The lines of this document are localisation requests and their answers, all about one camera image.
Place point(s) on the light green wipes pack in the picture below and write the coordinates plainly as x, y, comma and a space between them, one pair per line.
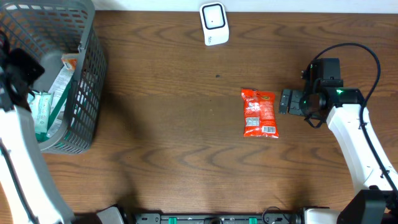
40, 106

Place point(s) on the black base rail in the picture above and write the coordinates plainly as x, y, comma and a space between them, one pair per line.
270, 217

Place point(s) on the white barcode scanner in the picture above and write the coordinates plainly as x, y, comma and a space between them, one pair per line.
214, 23

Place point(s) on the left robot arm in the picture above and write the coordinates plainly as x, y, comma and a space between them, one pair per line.
25, 179

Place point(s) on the red snack bag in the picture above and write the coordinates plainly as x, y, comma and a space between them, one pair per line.
259, 114

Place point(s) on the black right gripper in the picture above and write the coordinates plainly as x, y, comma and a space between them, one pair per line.
295, 107

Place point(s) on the grey plastic mesh basket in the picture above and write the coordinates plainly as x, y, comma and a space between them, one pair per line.
47, 30

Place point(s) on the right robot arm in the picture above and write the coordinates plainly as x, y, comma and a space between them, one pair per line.
373, 176

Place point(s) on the green and white flat package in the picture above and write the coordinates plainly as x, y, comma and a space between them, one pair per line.
59, 90

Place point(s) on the orange and white snack packet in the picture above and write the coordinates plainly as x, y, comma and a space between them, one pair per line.
70, 61

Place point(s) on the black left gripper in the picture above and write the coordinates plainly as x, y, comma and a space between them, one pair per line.
31, 64

